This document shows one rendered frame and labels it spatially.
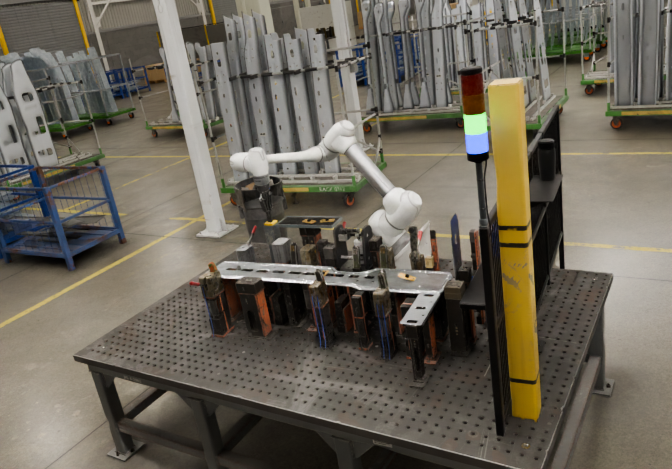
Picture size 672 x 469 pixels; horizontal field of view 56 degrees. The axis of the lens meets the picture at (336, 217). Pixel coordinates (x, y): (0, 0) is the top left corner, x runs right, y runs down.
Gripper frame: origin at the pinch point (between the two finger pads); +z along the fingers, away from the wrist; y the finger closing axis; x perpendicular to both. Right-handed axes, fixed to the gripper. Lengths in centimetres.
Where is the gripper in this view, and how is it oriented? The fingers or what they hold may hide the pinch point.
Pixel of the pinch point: (269, 216)
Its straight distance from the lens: 373.4
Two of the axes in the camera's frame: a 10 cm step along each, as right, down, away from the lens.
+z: 1.5, 9.3, 3.3
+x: 8.9, 0.1, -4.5
